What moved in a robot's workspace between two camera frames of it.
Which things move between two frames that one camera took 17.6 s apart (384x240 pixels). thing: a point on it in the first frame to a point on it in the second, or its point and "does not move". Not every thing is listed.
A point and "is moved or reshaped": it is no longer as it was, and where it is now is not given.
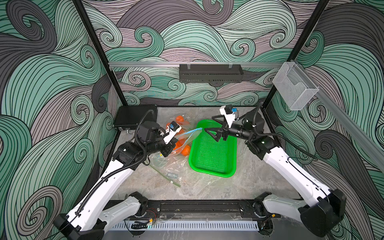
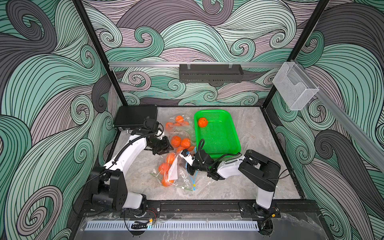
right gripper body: x=230 y=125 to x=196 y=167
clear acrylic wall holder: x=294 y=87 does not move
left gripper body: x=166 y=147 to x=159 y=145
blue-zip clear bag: x=183 y=145 is moved or reshaped
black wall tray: x=210 y=73 does not move
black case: x=128 y=117 does not move
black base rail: x=199 y=209 does not move
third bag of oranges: x=184 y=121 does not move
